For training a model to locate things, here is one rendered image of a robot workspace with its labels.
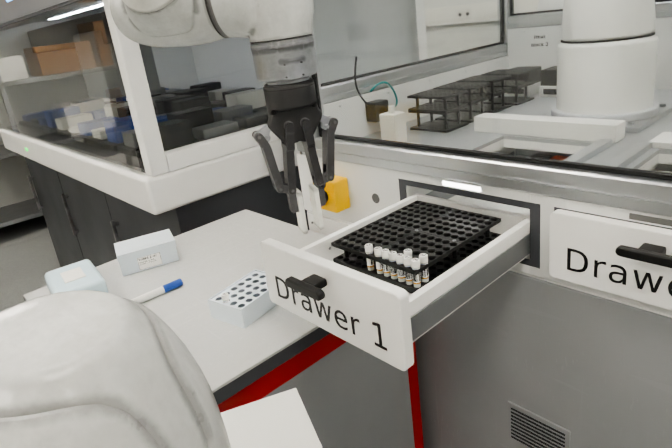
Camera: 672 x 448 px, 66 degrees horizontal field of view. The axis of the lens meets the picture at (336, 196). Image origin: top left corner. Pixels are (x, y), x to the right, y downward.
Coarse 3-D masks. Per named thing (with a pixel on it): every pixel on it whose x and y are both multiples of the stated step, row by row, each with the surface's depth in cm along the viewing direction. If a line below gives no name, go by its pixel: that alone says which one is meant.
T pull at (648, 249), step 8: (616, 248) 69; (624, 248) 69; (632, 248) 68; (640, 248) 68; (648, 248) 68; (656, 248) 68; (664, 248) 68; (624, 256) 69; (632, 256) 68; (640, 256) 67; (648, 256) 67; (656, 256) 66; (664, 256) 65; (656, 264) 66; (664, 264) 65
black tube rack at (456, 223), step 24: (384, 216) 93; (408, 216) 91; (432, 216) 90; (456, 216) 89; (480, 216) 88; (360, 240) 84; (384, 240) 83; (408, 240) 82; (432, 240) 81; (456, 240) 80; (480, 240) 85; (360, 264) 83; (432, 264) 74; (408, 288) 74
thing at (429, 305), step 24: (504, 216) 89; (528, 216) 86; (504, 240) 80; (528, 240) 85; (456, 264) 74; (480, 264) 76; (504, 264) 81; (432, 288) 69; (456, 288) 72; (480, 288) 77; (432, 312) 69
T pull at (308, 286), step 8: (288, 280) 72; (296, 280) 71; (304, 280) 71; (312, 280) 71; (320, 280) 71; (296, 288) 71; (304, 288) 69; (312, 288) 69; (320, 288) 70; (312, 296) 68; (320, 296) 67
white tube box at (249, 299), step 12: (252, 276) 100; (264, 276) 100; (228, 288) 96; (240, 288) 96; (252, 288) 95; (264, 288) 95; (216, 300) 94; (240, 300) 92; (252, 300) 91; (264, 300) 93; (216, 312) 93; (228, 312) 90; (240, 312) 88; (252, 312) 90; (264, 312) 93; (240, 324) 89
